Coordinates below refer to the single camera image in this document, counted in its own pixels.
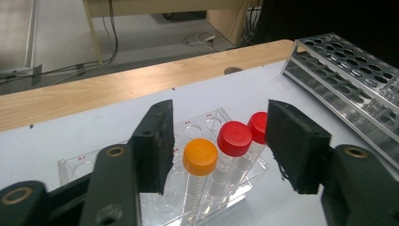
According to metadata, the white floor cable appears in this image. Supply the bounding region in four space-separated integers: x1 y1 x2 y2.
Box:
181 30 218 52

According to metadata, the red cap test tube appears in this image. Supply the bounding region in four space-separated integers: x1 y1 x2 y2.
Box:
200 120 254 220
227 110 269 193

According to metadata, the clear acrylic tube rack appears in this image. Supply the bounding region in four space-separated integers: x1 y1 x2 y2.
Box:
57 106 270 226

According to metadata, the orange cap test tube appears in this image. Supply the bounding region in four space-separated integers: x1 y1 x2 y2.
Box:
180 137 219 226

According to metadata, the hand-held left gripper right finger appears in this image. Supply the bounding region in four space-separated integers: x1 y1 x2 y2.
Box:
264 99 334 195

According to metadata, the beige wooden desk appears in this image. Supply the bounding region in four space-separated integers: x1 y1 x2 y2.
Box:
82 0 262 64

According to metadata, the black floor cable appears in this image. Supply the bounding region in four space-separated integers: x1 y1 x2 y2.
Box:
0 0 120 87

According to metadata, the metal tube rack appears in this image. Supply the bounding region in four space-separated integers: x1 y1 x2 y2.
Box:
280 32 399 172

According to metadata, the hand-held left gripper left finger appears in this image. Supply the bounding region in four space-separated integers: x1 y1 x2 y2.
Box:
129 99 176 196

